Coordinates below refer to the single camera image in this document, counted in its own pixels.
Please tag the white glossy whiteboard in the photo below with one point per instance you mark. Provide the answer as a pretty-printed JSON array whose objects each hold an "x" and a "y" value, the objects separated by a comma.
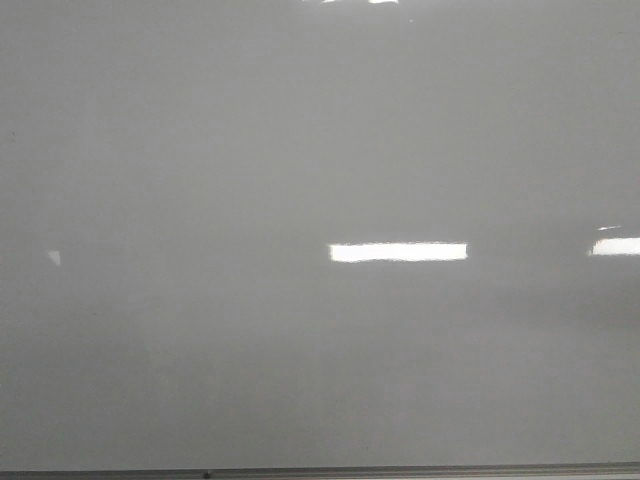
[{"x": 251, "y": 234}]

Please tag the grey aluminium whiteboard frame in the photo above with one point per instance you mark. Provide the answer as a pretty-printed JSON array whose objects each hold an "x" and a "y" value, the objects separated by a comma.
[{"x": 607, "y": 470}]

